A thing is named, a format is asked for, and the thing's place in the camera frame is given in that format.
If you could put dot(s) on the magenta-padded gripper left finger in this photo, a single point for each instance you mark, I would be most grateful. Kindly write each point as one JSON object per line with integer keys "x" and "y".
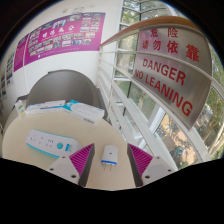
{"x": 78, "y": 161}

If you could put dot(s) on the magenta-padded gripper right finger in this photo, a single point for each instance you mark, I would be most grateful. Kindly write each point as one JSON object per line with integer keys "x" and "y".
{"x": 143, "y": 161}

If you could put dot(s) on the white and teal power strip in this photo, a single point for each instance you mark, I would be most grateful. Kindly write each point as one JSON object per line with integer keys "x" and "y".
{"x": 46, "y": 141}

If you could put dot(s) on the long white and blue box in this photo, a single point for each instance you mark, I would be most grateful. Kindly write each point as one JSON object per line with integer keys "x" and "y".
{"x": 45, "y": 106}

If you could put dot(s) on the grey curved chair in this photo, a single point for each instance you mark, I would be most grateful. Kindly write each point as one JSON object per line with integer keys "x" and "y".
{"x": 63, "y": 86}

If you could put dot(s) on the small white carton box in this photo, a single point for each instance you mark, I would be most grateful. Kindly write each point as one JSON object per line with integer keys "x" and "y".
{"x": 20, "y": 108}

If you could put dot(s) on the metal red-lettered warning sign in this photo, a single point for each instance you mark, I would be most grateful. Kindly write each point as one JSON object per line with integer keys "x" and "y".
{"x": 173, "y": 76}

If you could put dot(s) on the white railing with wooden handrail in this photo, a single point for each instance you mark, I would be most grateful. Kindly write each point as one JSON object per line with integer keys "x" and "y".
{"x": 166, "y": 20}

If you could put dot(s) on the white window frame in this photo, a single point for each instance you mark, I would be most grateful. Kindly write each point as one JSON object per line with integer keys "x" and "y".
{"x": 156, "y": 118}

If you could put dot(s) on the row of wall photo panels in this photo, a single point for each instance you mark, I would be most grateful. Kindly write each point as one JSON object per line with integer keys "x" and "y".
{"x": 8, "y": 75}

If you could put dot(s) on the large magenta wall poster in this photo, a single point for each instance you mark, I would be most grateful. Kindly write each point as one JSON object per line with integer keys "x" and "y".
{"x": 63, "y": 50}

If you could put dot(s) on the narrow magenta wall poster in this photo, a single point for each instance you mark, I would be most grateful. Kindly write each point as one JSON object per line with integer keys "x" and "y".
{"x": 20, "y": 55}

